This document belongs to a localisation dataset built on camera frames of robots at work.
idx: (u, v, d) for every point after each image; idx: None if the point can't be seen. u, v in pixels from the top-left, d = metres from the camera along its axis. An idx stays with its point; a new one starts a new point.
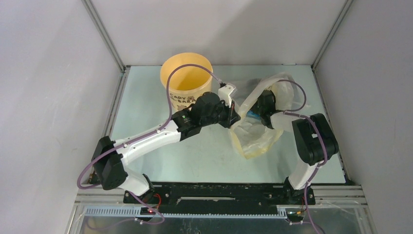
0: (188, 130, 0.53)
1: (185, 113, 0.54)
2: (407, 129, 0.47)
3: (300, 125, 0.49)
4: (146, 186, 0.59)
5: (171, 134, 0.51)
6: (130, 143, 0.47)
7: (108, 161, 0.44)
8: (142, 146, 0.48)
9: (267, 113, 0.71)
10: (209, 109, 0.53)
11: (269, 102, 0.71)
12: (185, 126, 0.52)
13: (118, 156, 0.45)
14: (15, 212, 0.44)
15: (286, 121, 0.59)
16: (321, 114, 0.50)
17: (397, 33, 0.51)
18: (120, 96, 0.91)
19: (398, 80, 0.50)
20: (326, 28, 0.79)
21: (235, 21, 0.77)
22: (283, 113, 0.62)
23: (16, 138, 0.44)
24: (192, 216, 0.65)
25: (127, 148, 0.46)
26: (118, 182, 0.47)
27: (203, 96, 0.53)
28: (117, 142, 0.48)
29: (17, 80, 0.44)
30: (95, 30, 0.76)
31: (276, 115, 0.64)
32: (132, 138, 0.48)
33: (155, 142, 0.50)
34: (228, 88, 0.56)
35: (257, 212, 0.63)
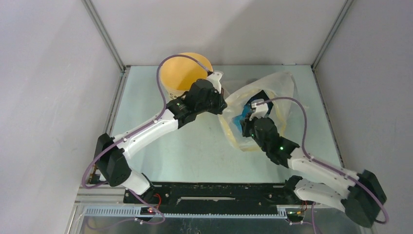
0: (184, 117, 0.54)
1: (179, 101, 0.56)
2: (407, 130, 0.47)
3: (360, 198, 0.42)
4: (146, 185, 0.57)
5: (168, 123, 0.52)
6: (130, 137, 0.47)
7: (111, 156, 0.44)
8: (142, 138, 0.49)
9: (278, 151, 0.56)
10: (203, 95, 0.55)
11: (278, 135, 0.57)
12: (181, 112, 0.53)
13: (121, 151, 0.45)
14: (15, 212, 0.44)
15: (321, 176, 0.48)
16: (368, 172, 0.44)
17: (397, 34, 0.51)
18: (120, 95, 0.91)
19: (397, 80, 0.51)
20: (326, 29, 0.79)
21: (235, 22, 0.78)
22: (310, 162, 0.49)
23: (16, 138, 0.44)
24: (192, 216, 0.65)
25: (128, 142, 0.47)
26: (123, 177, 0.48)
27: (197, 83, 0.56)
28: (116, 137, 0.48)
29: (17, 80, 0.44)
30: (95, 30, 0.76)
31: (300, 163, 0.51)
32: (131, 131, 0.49)
33: (154, 133, 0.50)
34: (217, 75, 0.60)
35: (256, 212, 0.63)
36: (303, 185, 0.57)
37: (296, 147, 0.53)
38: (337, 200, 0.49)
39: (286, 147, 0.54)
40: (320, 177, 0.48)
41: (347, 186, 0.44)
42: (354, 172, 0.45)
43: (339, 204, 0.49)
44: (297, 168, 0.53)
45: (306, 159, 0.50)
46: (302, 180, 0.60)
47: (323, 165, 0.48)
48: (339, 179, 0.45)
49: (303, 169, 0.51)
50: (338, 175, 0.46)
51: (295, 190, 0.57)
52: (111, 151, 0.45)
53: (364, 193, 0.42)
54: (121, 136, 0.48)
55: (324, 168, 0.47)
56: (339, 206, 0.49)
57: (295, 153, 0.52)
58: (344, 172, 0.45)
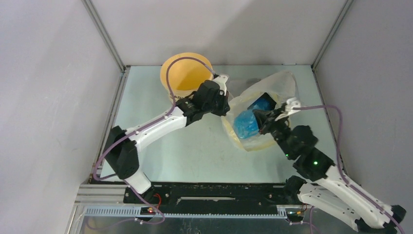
0: (193, 115, 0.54)
1: (187, 100, 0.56)
2: (407, 130, 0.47)
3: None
4: (148, 183, 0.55)
5: (178, 119, 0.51)
6: (141, 130, 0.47)
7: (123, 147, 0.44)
8: (153, 133, 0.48)
9: (309, 164, 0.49)
10: (211, 95, 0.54)
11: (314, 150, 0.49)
12: (190, 110, 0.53)
13: (133, 143, 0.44)
14: (15, 212, 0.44)
15: (354, 202, 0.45)
16: (401, 208, 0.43)
17: (397, 34, 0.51)
18: (120, 95, 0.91)
19: (397, 80, 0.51)
20: (326, 29, 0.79)
21: (235, 22, 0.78)
22: (348, 187, 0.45)
23: (16, 138, 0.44)
24: (192, 216, 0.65)
25: (140, 134, 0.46)
26: (131, 170, 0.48)
27: (205, 83, 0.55)
28: (128, 129, 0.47)
29: (18, 80, 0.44)
30: (95, 30, 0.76)
31: (335, 185, 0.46)
32: (142, 125, 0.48)
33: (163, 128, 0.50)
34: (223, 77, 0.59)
35: (256, 212, 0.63)
36: (309, 192, 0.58)
37: (332, 166, 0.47)
38: (350, 218, 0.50)
39: (321, 164, 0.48)
40: (352, 202, 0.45)
41: (383, 222, 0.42)
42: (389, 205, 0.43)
43: (350, 222, 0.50)
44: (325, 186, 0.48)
45: (343, 183, 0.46)
46: (305, 184, 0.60)
47: (360, 193, 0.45)
48: (375, 213, 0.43)
49: (332, 189, 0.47)
50: (374, 208, 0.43)
51: (300, 194, 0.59)
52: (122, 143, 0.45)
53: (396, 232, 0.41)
54: (133, 128, 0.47)
55: (361, 199, 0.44)
56: (349, 223, 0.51)
57: (332, 173, 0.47)
58: (382, 207, 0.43)
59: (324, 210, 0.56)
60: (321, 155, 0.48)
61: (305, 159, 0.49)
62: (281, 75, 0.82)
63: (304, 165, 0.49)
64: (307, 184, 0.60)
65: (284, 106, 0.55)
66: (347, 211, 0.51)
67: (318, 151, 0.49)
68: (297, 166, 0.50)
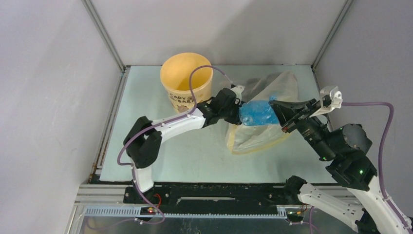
0: (210, 118, 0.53)
1: (206, 104, 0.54)
2: (406, 129, 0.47)
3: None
4: (151, 183, 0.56)
5: (198, 119, 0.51)
6: (167, 123, 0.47)
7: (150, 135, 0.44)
8: (176, 126, 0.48)
9: (353, 172, 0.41)
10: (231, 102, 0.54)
11: (362, 155, 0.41)
12: (208, 113, 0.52)
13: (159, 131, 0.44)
14: (15, 212, 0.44)
15: (382, 217, 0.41)
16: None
17: (396, 34, 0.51)
18: (120, 95, 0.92)
19: (397, 80, 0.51)
20: (326, 29, 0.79)
21: (235, 22, 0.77)
22: (384, 201, 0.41)
23: (16, 138, 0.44)
24: (192, 216, 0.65)
25: (165, 126, 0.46)
26: (145, 163, 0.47)
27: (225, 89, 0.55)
28: (154, 121, 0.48)
29: (18, 80, 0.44)
30: (95, 30, 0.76)
31: (372, 198, 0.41)
32: (167, 119, 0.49)
33: (186, 125, 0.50)
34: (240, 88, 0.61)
35: (257, 212, 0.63)
36: (309, 193, 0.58)
37: (374, 177, 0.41)
38: (350, 219, 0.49)
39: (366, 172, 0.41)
40: (380, 214, 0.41)
41: None
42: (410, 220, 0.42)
43: (350, 223, 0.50)
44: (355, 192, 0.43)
45: (381, 196, 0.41)
46: (306, 184, 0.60)
47: (393, 209, 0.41)
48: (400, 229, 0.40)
49: (362, 198, 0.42)
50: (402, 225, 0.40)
51: (300, 195, 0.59)
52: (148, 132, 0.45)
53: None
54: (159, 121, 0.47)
55: (394, 215, 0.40)
56: (349, 223, 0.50)
57: (373, 185, 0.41)
58: (407, 223, 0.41)
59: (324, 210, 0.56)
60: (366, 163, 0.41)
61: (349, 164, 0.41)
62: (281, 78, 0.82)
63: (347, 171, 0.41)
64: (307, 184, 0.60)
65: (327, 100, 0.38)
66: (348, 212, 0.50)
67: (364, 157, 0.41)
68: (337, 170, 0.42)
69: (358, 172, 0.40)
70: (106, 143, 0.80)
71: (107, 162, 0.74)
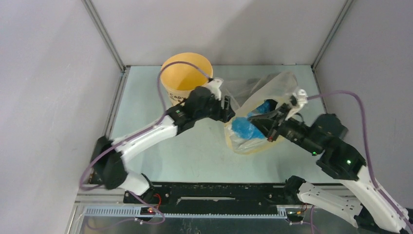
0: (184, 125, 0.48)
1: (178, 107, 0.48)
2: (406, 129, 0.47)
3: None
4: (146, 185, 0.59)
5: (168, 129, 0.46)
6: (129, 141, 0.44)
7: (109, 159, 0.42)
8: (140, 143, 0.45)
9: (339, 162, 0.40)
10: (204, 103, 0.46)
11: (346, 145, 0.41)
12: (179, 121, 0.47)
13: (118, 155, 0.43)
14: (16, 212, 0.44)
15: (377, 207, 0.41)
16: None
17: (396, 34, 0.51)
18: (120, 95, 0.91)
19: (397, 80, 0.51)
20: (326, 29, 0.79)
21: (235, 22, 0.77)
22: (375, 192, 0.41)
23: (16, 138, 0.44)
24: (192, 216, 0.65)
25: (126, 145, 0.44)
26: (118, 181, 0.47)
27: (196, 88, 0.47)
28: (116, 139, 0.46)
29: (18, 80, 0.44)
30: (95, 30, 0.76)
31: (364, 189, 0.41)
32: (131, 134, 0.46)
33: (153, 139, 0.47)
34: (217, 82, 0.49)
35: (256, 212, 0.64)
36: (309, 191, 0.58)
37: (363, 166, 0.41)
38: (349, 214, 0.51)
39: (354, 161, 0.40)
40: (373, 205, 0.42)
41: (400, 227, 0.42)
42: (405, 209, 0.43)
43: (349, 218, 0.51)
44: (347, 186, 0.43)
45: (372, 186, 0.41)
46: (304, 183, 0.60)
47: (386, 199, 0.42)
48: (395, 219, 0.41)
49: (353, 190, 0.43)
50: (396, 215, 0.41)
51: (298, 194, 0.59)
52: (109, 154, 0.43)
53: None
54: (121, 138, 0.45)
55: (386, 205, 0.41)
56: (348, 219, 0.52)
57: (363, 174, 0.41)
58: (403, 213, 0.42)
59: (323, 208, 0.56)
60: (353, 151, 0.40)
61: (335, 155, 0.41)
62: (280, 78, 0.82)
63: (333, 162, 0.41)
64: (306, 183, 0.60)
65: (293, 100, 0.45)
66: (346, 208, 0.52)
67: (348, 146, 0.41)
68: (324, 163, 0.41)
69: (346, 163, 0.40)
70: None
71: None
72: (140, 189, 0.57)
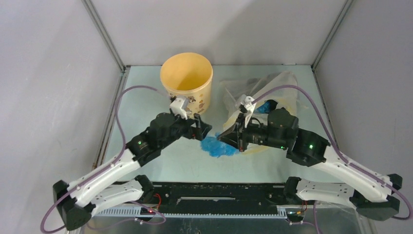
0: (146, 156, 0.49)
1: (141, 137, 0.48)
2: (406, 130, 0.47)
3: (396, 207, 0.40)
4: (139, 191, 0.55)
5: (126, 165, 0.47)
6: (84, 185, 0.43)
7: (63, 206, 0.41)
8: (98, 185, 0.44)
9: (301, 147, 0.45)
10: (165, 132, 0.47)
11: (304, 132, 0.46)
12: (141, 154, 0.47)
13: (72, 202, 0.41)
14: (16, 212, 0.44)
15: (353, 181, 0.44)
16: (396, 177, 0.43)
17: (395, 34, 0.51)
18: (120, 95, 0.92)
19: (396, 81, 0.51)
20: (326, 29, 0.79)
21: (234, 22, 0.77)
22: (347, 166, 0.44)
23: (16, 138, 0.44)
24: (192, 216, 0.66)
25: (81, 190, 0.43)
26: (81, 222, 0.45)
27: (158, 117, 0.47)
28: (71, 184, 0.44)
29: (18, 80, 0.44)
30: (95, 30, 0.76)
31: (335, 166, 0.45)
32: (87, 176, 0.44)
33: (114, 177, 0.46)
34: (178, 101, 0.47)
35: (256, 212, 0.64)
36: (304, 188, 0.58)
37: (328, 146, 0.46)
38: (345, 198, 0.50)
39: (314, 145, 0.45)
40: (353, 181, 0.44)
41: (387, 195, 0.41)
42: (388, 177, 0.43)
43: (347, 202, 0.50)
44: (326, 170, 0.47)
45: (342, 162, 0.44)
46: (300, 181, 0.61)
47: (361, 171, 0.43)
48: (377, 188, 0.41)
49: (331, 171, 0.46)
50: (378, 184, 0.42)
51: (298, 193, 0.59)
52: (64, 201, 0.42)
53: (398, 203, 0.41)
54: (75, 183, 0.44)
55: (363, 176, 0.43)
56: (346, 203, 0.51)
57: (329, 153, 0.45)
58: (383, 180, 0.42)
59: (323, 200, 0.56)
60: (314, 136, 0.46)
61: (299, 143, 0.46)
62: (280, 78, 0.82)
63: (296, 150, 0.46)
64: (301, 180, 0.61)
65: (242, 107, 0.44)
66: (342, 194, 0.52)
67: (309, 132, 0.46)
68: (289, 153, 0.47)
69: (307, 147, 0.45)
70: (106, 143, 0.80)
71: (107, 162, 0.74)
72: (134, 196, 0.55)
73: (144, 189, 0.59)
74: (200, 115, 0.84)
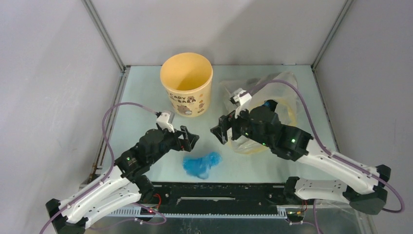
0: (136, 171, 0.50)
1: (129, 153, 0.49)
2: (405, 130, 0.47)
3: (383, 197, 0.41)
4: (136, 194, 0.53)
5: (115, 183, 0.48)
6: (74, 204, 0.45)
7: (56, 224, 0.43)
8: (88, 203, 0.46)
9: (284, 142, 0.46)
10: (154, 149, 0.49)
11: (288, 128, 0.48)
12: (130, 170, 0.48)
13: (63, 221, 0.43)
14: (16, 212, 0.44)
15: (338, 172, 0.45)
16: (382, 168, 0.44)
17: (395, 34, 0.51)
18: (120, 96, 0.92)
19: (396, 80, 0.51)
20: (326, 29, 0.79)
21: (234, 22, 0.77)
22: (331, 158, 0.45)
23: (16, 138, 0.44)
24: (192, 216, 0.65)
25: (71, 209, 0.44)
26: None
27: (146, 134, 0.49)
28: (63, 203, 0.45)
29: (18, 80, 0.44)
30: (95, 30, 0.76)
31: (319, 159, 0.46)
32: (77, 195, 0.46)
33: (104, 193, 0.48)
34: (165, 115, 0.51)
35: (256, 212, 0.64)
36: (302, 186, 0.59)
37: (310, 140, 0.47)
38: (338, 194, 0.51)
39: (297, 139, 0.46)
40: (338, 173, 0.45)
41: (373, 186, 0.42)
42: (375, 169, 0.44)
43: (341, 198, 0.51)
44: (310, 164, 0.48)
45: (325, 155, 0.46)
46: (299, 180, 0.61)
47: (345, 162, 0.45)
48: (363, 179, 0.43)
49: (316, 164, 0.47)
50: (362, 174, 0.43)
51: (297, 192, 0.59)
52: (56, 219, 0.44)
53: (384, 193, 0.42)
54: (66, 201, 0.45)
55: (347, 167, 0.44)
56: (339, 199, 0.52)
57: (312, 146, 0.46)
58: (368, 171, 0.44)
59: (321, 198, 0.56)
60: (297, 132, 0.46)
61: (282, 138, 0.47)
62: (280, 78, 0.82)
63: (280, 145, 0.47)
64: (299, 179, 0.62)
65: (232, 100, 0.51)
66: (335, 189, 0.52)
67: (291, 128, 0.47)
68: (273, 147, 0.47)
69: (290, 142, 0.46)
70: (106, 143, 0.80)
71: (107, 162, 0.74)
72: (131, 200, 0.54)
73: (142, 191, 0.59)
74: (200, 115, 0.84)
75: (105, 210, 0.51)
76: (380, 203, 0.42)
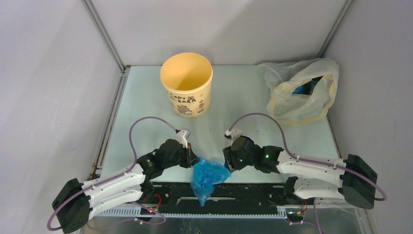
0: (152, 173, 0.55)
1: (149, 157, 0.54)
2: (405, 130, 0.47)
3: (353, 184, 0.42)
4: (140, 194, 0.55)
5: (138, 177, 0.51)
6: (99, 185, 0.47)
7: (77, 201, 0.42)
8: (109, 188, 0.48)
9: (261, 160, 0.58)
10: (172, 154, 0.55)
11: (271, 147, 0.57)
12: (149, 169, 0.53)
13: (86, 199, 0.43)
14: (16, 211, 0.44)
15: (309, 170, 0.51)
16: (352, 155, 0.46)
17: (395, 34, 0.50)
18: (120, 96, 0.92)
19: (395, 80, 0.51)
20: (326, 29, 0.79)
21: (234, 22, 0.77)
22: (298, 162, 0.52)
23: (16, 138, 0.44)
24: (192, 216, 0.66)
25: (96, 190, 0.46)
26: (79, 224, 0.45)
27: (166, 143, 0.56)
28: (85, 184, 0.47)
29: (18, 81, 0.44)
30: (95, 30, 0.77)
31: (289, 165, 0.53)
32: (101, 180, 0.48)
33: (122, 185, 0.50)
34: (183, 131, 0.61)
35: (257, 212, 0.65)
36: (300, 185, 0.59)
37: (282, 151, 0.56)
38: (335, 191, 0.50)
39: (271, 155, 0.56)
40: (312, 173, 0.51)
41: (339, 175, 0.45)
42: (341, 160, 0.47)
43: (338, 195, 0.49)
44: (289, 170, 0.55)
45: (293, 160, 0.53)
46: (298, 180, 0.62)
47: (310, 162, 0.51)
48: (329, 172, 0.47)
49: (294, 170, 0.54)
50: (328, 168, 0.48)
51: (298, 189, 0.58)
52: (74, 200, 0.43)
53: (353, 178, 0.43)
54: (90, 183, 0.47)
55: (313, 165, 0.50)
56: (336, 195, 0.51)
57: (283, 157, 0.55)
58: (332, 163, 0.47)
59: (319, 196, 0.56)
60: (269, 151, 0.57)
61: (263, 161, 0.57)
62: (324, 61, 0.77)
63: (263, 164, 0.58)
64: (298, 179, 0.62)
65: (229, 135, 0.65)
66: (332, 186, 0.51)
67: (273, 148, 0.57)
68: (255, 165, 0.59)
69: (265, 157, 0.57)
70: (106, 143, 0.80)
71: (107, 162, 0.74)
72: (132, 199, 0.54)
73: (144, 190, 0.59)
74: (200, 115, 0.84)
75: (111, 202, 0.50)
76: (358, 191, 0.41)
